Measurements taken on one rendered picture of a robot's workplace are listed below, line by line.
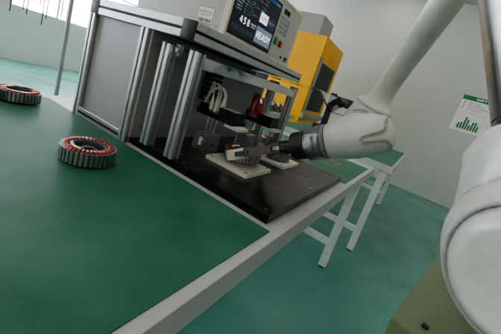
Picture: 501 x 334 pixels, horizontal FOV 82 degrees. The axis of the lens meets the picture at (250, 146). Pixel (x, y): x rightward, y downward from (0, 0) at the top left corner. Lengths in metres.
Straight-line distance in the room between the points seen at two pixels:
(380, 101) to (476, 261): 0.61
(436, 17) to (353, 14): 5.93
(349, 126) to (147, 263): 0.51
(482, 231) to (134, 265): 0.38
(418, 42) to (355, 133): 0.23
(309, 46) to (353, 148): 4.00
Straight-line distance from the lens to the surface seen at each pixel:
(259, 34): 1.00
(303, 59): 4.64
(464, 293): 0.30
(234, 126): 0.87
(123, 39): 0.95
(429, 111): 6.08
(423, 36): 0.74
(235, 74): 0.89
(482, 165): 0.34
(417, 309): 0.49
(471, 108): 6.12
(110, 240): 0.48
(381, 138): 0.70
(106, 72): 1.00
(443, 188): 6.15
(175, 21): 0.79
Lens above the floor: 1.03
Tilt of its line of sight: 12 degrees down
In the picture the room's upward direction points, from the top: 18 degrees clockwise
